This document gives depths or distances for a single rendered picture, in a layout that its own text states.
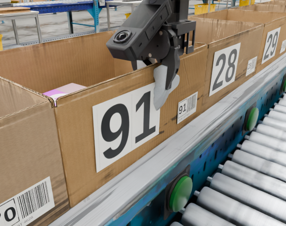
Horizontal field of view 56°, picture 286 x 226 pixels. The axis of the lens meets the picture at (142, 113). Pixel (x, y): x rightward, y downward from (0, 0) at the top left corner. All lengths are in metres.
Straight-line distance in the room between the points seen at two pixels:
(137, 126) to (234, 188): 0.31
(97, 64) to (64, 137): 0.43
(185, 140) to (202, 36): 0.59
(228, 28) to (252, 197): 0.59
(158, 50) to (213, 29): 0.62
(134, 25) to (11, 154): 0.23
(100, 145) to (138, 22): 0.18
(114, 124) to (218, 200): 0.32
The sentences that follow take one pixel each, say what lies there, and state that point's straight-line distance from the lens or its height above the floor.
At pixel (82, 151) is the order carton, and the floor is 0.96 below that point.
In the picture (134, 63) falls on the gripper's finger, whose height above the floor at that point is 1.04.
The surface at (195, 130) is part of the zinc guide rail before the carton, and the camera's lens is 0.58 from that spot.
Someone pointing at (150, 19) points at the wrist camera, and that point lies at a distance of 0.39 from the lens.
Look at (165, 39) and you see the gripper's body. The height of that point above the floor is 1.09.
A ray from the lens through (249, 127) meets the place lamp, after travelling 0.82.
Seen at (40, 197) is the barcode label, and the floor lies 0.93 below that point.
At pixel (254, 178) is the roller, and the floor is 0.74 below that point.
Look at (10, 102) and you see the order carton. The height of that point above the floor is 1.02.
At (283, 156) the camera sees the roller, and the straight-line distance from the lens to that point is 0.83.
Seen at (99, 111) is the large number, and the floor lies 1.01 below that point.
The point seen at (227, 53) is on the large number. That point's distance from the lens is 0.72.
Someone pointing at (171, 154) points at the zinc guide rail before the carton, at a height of 0.89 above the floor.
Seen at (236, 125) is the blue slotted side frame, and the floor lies 0.78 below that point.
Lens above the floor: 1.17
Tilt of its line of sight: 26 degrees down
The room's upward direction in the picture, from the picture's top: straight up
